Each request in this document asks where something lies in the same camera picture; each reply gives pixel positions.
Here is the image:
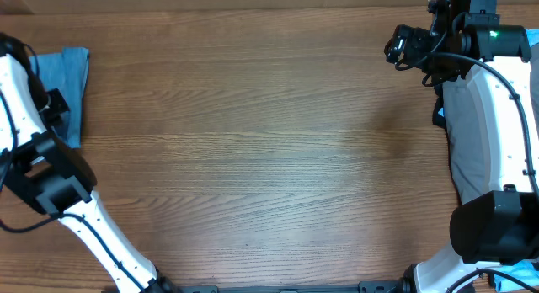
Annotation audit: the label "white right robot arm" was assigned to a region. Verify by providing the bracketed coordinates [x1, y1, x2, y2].
[384, 24, 538, 292]

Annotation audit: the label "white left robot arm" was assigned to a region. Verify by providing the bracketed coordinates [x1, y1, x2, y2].
[1, 35, 177, 292]

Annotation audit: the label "light blue folded garment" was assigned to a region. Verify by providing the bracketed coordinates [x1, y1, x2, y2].
[433, 29, 538, 292]

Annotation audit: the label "light blue denim jeans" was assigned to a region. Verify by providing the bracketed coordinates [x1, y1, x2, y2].
[30, 47, 89, 149]

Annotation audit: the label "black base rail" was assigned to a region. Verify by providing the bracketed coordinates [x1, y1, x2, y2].
[177, 280, 399, 293]

